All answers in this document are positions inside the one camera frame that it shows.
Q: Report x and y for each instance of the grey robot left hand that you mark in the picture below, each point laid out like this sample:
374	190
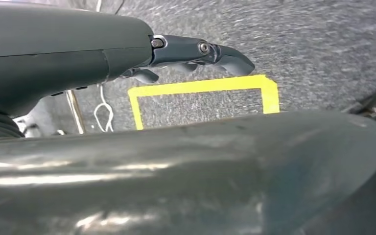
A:
175	178

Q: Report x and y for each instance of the yellow floor tape outline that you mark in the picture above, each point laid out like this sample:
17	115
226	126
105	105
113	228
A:
207	86

